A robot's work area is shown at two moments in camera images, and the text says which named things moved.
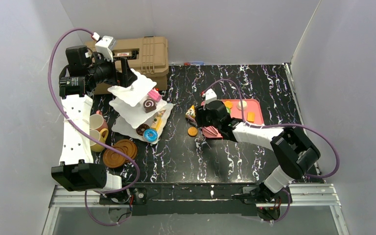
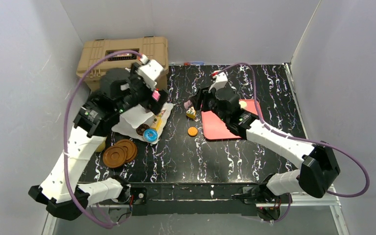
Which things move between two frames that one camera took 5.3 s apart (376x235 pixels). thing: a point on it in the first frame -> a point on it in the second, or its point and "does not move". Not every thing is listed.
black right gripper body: (200, 116) -> (204, 100)
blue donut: (150, 134) does not move
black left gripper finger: (128, 76) -> (155, 106)
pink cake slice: (155, 94) does not move
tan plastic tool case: (148, 55) does not move
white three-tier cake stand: (141, 113) does not move
